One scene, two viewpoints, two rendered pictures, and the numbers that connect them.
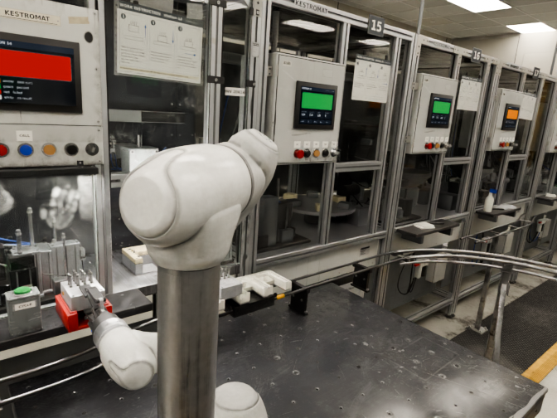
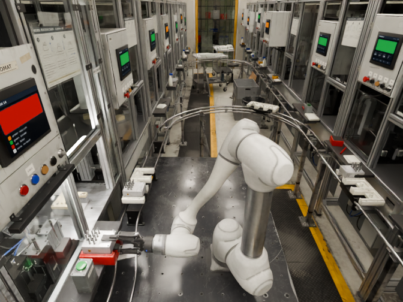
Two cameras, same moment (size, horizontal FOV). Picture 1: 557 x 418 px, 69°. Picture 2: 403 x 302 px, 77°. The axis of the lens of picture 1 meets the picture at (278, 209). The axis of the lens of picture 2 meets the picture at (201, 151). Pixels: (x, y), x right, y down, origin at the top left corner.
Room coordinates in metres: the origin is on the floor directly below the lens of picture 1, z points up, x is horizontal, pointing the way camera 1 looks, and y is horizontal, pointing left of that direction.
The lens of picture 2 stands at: (0.25, 0.88, 1.94)
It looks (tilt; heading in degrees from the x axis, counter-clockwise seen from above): 29 degrees down; 312
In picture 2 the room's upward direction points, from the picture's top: straight up
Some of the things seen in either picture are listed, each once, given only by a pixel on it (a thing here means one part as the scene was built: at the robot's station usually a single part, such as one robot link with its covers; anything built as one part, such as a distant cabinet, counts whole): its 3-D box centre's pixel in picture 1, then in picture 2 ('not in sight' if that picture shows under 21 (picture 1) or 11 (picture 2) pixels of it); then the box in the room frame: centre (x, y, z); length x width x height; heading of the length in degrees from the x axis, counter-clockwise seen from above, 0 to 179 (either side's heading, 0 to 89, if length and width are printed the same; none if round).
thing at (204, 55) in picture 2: not in sight; (210, 71); (4.59, -4.28, 0.48); 0.88 x 0.56 x 0.96; 59
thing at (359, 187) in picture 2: not in sight; (357, 189); (0.40, -0.87, 0.84); 0.37 x 0.14 x 0.10; 131
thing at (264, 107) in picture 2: not in sight; (262, 108); (1.70, -1.85, 0.84); 0.37 x 0.14 x 0.10; 9
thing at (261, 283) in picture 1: (246, 294); (140, 186); (1.53, 0.11, 0.84); 0.36 x 0.14 x 0.10; 131
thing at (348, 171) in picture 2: not in sight; (351, 169); (0.47, -0.96, 0.92); 0.13 x 0.10 x 0.09; 41
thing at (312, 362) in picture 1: (294, 391); (195, 213); (1.19, -0.10, 0.66); 1.50 x 1.06 x 0.04; 131
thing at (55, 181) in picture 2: (30, 169); (45, 190); (1.15, 0.72, 1.37); 0.36 x 0.04 x 0.04; 131
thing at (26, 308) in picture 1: (23, 308); (83, 275); (1.07, 0.72, 0.97); 0.08 x 0.08 x 0.12; 41
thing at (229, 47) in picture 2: not in sight; (223, 62); (5.11, -5.51, 0.48); 0.84 x 0.58 x 0.97; 139
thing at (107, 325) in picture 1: (113, 337); (159, 244); (0.95, 0.41, 0.98); 0.09 x 0.06 x 0.09; 131
